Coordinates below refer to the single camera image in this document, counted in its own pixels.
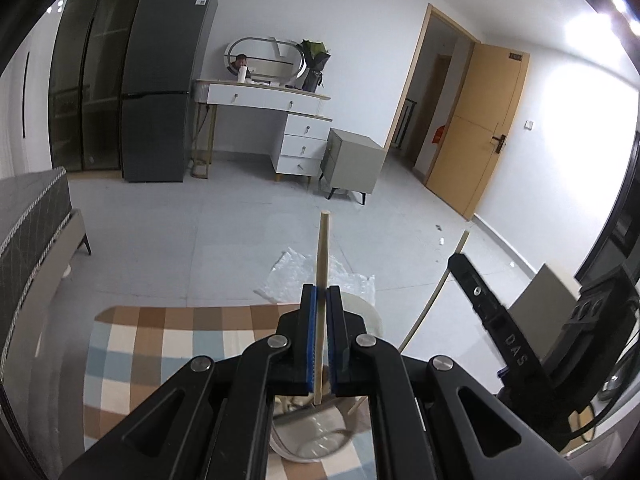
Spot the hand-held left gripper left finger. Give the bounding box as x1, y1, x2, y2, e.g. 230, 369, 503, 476
59, 283, 317, 480

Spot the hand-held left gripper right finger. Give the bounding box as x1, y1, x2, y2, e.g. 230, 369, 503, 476
326, 285, 583, 480

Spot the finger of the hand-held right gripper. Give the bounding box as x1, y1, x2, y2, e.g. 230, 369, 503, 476
446, 252, 556, 401

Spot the grey white utensil holder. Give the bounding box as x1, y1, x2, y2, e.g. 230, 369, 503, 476
270, 395, 376, 463

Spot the white round bin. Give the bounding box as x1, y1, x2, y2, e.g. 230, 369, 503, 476
327, 285, 383, 351

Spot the beige board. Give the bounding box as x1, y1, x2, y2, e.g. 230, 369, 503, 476
505, 262, 583, 356

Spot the clear plastic wrap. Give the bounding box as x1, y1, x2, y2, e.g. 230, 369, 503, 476
253, 247, 376, 306

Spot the checkered tablecloth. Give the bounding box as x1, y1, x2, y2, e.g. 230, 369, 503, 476
82, 304, 381, 480

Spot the grey nightstand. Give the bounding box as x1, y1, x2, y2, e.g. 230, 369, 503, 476
318, 127, 387, 206

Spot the tan wooden door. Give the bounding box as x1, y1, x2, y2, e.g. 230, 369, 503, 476
425, 43, 531, 221

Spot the white vanity desk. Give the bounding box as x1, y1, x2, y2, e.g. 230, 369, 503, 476
187, 78, 333, 184

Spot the potted plant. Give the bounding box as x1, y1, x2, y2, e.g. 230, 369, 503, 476
299, 39, 332, 93

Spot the oval vanity mirror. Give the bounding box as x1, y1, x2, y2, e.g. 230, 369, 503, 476
223, 36, 306, 87

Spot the dark grey refrigerator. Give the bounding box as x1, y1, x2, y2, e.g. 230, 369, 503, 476
120, 0, 219, 184

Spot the grey quilted mattress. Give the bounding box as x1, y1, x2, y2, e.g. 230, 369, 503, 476
0, 169, 73, 356

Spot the dark glass cabinet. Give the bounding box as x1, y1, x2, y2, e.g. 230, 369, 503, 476
47, 0, 151, 173

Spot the white wardrobe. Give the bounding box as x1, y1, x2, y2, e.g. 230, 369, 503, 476
0, 0, 71, 178

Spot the black cable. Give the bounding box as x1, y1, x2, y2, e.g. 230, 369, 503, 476
570, 320, 640, 433

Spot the grey bed frame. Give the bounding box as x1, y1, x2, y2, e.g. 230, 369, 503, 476
15, 210, 93, 311

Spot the tan door frame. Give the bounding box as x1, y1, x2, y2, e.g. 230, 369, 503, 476
382, 2, 483, 153

